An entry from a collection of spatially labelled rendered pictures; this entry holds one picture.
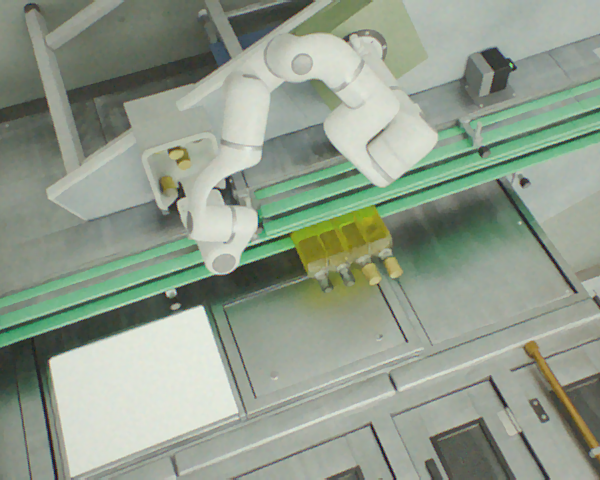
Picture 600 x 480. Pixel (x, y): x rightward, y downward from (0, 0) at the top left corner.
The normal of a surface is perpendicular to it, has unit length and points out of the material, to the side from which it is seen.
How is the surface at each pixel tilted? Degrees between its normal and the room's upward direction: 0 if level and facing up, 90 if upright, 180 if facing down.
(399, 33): 2
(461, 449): 90
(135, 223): 90
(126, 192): 0
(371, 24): 2
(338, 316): 91
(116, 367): 90
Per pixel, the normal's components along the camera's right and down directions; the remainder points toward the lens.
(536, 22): 0.35, 0.77
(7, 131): -0.04, -0.56
